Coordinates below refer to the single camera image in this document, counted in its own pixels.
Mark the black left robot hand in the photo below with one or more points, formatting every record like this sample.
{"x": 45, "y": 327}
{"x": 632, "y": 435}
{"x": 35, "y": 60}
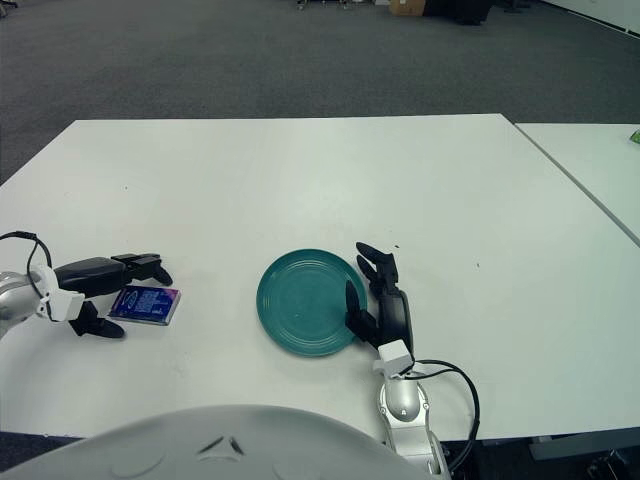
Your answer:
{"x": 90, "y": 275}

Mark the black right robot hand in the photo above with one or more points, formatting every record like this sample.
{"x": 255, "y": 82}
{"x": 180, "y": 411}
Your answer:
{"x": 395, "y": 315}

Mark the blue gum pack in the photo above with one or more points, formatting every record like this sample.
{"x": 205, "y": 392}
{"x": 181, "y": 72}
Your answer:
{"x": 145, "y": 302}

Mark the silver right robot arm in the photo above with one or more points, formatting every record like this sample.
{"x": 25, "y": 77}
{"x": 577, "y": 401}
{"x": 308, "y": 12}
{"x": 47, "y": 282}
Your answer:
{"x": 400, "y": 400}

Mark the teal ribbed plate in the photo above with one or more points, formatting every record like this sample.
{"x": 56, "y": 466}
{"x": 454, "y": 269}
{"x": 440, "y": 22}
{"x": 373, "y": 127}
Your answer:
{"x": 305, "y": 300}

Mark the grey robot torso shell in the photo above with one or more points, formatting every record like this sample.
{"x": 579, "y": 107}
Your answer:
{"x": 150, "y": 445}

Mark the adjacent white table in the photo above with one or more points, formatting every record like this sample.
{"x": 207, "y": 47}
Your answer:
{"x": 590, "y": 165}

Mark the small green item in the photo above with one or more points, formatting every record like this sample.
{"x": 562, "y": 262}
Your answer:
{"x": 636, "y": 137}

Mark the brown cardboard box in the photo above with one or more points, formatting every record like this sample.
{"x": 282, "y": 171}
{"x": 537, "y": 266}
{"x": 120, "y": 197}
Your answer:
{"x": 407, "y": 6}

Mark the black cabinet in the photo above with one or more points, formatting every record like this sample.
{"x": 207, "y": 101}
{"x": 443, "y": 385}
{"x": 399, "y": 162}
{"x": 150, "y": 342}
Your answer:
{"x": 460, "y": 10}

